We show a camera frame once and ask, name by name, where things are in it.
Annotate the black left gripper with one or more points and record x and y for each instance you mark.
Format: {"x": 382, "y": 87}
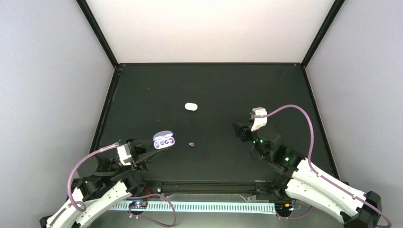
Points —
{"x": 135, "y": 151}

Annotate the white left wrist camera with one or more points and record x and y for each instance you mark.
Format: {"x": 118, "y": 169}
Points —
{"x": 124, "y": 154}

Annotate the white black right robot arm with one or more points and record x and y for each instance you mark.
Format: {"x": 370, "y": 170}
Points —
{"x": 304, "y": 181}

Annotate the black frame post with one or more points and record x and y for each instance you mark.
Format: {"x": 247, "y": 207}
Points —
{"x": 326, "y": 24}
{"x": 86, "y": 10}

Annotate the white earbud charging case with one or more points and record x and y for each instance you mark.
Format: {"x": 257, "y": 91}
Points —
{"x": 191, "y": 106}

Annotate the purple charging case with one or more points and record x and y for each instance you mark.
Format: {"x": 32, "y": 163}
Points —
{"x": 160, "y": 138}

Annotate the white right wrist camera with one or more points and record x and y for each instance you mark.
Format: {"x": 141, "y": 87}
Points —
{"x": 259, "y": 118}

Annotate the white slotted cable duct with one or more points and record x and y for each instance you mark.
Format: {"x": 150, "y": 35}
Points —
{"x": 183, "y": 206}

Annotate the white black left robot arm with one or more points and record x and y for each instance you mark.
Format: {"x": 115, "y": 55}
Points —
{"x": 105, "y": 177}

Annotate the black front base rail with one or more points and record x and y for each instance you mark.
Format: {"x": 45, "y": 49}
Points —
{"x": 208, "y": 187}

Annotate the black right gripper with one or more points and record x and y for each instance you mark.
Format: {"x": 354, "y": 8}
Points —
{"x": 242, "y": 130}

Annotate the black rear left frame post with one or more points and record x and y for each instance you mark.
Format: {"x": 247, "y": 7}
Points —
{"x": 86, "y": 10}

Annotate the black rear right frame post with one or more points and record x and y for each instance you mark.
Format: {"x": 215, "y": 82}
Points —
{"x": 326, "y": 24}

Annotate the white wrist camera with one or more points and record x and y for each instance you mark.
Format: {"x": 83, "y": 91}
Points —
{"x": 124, "y": 154}
{"x": 259, "y": 118}

